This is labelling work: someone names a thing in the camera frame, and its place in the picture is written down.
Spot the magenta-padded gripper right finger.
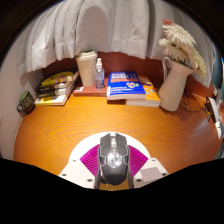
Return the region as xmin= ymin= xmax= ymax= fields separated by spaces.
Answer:
xmin=128 ymin=144 xmax=170 ymax=189

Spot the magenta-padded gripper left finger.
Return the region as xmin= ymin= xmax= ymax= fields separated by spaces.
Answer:
xmin=58 ymin=143 xmax=101 ymax=190

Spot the black and grey computer mouse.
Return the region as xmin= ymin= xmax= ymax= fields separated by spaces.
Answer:
xmin=96 ymin=132 xmax=131 ymax=187

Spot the yellow and white book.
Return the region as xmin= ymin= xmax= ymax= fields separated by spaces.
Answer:
xmin=34 ymin=93 xmax=73 ymax=107

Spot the red-brown book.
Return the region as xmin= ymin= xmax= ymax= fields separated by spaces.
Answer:
xmin=72 ymin=78 xmax=109 ymax=98

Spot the silver laptop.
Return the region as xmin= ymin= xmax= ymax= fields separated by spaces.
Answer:
xmin=203 ymin=96 xmax=224 ymax=139

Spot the dark mug with green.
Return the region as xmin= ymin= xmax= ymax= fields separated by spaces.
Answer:
xmin=16 ymin=90 xmax=37 ymax=116

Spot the white ceramic vase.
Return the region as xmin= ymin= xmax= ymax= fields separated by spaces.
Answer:
xmin=157 ymin=56 xmax=195 ymax=113

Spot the blue cover book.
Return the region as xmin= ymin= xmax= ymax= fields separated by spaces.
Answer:
xmin=106 ymin=70 xmax=147 ymax=102

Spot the clear spray bottle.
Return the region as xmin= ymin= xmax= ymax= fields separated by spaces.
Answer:
xmin=93 ymin=57 xmax=106 ymax=90

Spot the cream lidded cup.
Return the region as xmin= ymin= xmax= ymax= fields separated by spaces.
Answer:
xmin=75 ymin=50 xmax=99 ymax=88

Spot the white daisy flower bouquet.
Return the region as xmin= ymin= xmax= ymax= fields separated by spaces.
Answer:
xmin=157 ymin=18 xmax=208 ymax=78

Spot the white curtain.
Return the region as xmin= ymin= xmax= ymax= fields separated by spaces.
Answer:
xmin=16 ymin=0 xmax=218 ymax=78

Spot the black cable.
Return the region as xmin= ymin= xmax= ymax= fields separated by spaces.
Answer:
xmin=179 ymin=93 xmax=208 ymax=113

